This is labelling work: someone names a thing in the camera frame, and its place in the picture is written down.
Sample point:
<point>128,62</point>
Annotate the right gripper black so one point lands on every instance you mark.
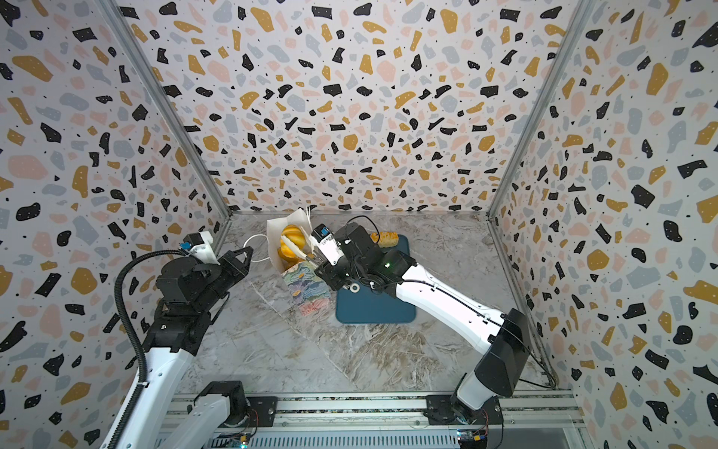
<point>329,277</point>

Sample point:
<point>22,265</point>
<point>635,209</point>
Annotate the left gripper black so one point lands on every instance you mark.
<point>237,270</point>

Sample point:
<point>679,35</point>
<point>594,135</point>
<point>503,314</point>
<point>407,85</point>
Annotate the rectangular pastry bread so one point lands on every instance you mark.
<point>385,239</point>

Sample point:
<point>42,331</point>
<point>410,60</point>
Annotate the white metal tongs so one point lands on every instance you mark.
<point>332,275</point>

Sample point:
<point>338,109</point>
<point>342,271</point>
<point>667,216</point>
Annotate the floral paper bag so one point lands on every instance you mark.
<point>308,292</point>

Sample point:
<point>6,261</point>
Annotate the small striped bun top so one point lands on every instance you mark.
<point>292,242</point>

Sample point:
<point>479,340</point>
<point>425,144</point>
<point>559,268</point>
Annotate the large seeded oval bread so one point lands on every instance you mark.
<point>288,262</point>

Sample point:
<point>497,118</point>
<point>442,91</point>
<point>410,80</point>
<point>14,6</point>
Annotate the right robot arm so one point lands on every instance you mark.
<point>501,338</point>

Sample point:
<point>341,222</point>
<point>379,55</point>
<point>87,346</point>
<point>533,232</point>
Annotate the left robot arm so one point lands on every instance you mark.
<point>163,357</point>

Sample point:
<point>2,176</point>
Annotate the teal tray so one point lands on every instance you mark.
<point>368,308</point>

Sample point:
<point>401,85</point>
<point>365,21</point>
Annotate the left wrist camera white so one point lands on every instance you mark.
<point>199,246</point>

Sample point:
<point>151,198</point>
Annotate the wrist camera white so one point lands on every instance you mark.
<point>325,244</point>
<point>199,246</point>

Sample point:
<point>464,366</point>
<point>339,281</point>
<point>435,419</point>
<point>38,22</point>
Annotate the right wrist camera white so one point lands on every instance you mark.
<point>325,244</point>

